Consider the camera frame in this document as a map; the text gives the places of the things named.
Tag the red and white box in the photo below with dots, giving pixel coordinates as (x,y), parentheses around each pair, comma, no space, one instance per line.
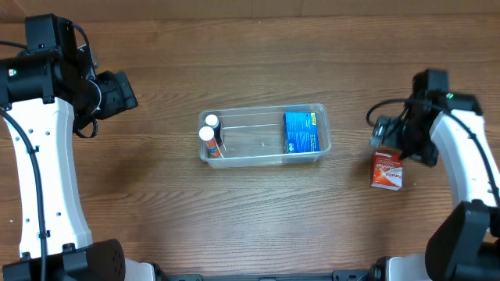
(387,170)

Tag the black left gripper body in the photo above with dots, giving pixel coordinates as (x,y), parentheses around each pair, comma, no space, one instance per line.
(112,101)

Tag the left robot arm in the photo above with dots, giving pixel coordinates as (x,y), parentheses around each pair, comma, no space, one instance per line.
(50,92)

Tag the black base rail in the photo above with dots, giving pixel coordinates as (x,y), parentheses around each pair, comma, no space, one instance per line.
(269,277)

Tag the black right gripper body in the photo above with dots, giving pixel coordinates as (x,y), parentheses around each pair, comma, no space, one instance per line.
(406,132)

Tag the blue box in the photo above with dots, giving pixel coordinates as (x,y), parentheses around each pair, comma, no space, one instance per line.
(301,132)

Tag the clear plastic container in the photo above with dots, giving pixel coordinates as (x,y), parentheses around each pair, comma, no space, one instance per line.
(256,136)

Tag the black bottle white cap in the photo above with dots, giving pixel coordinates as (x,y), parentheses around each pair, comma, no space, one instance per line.
(214,122)

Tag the orange tube white cap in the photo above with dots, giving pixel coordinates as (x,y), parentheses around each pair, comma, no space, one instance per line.
(208,137)

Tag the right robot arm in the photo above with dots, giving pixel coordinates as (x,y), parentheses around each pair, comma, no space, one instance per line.
(437,124)

